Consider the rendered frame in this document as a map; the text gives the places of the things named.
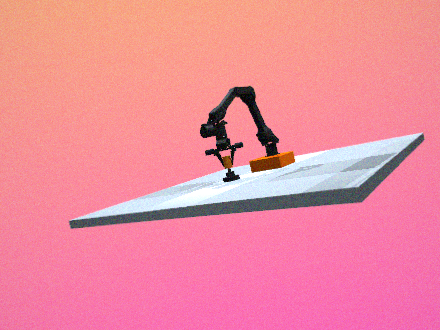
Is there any orange knob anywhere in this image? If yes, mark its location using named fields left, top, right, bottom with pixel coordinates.
left=222, top=155, right=233, bottom=169

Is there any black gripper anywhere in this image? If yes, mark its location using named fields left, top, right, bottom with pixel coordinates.
left=205, top=134, right=244, bottom=167

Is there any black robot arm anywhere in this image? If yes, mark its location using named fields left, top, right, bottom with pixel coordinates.
left=200, top=86, right=281, bottom=157

